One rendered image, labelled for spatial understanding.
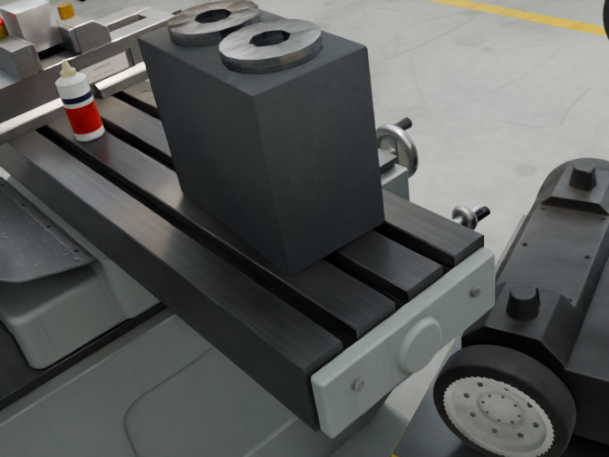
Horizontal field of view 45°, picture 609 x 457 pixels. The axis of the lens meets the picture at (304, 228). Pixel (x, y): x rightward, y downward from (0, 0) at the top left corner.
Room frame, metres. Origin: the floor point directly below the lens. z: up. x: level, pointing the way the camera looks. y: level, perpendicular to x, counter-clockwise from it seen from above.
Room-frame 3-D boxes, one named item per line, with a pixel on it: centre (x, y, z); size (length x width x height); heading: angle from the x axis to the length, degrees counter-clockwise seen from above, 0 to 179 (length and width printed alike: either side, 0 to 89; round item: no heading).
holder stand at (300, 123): (0.65, 0.02, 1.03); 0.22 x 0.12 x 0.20; 30
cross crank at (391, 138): (1.21, -0.17, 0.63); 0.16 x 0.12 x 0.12; 125
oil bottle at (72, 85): (0.91, 0.26, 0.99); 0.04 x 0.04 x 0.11
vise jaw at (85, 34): (1.10, 0.29, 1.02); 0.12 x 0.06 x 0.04; 36
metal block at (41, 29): (1.07, 0.33, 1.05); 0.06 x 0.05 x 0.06; 36
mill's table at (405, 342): (0.97, 0.27, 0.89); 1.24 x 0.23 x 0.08; 35
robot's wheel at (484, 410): (0.69, -0.24, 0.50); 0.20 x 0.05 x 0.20; 54
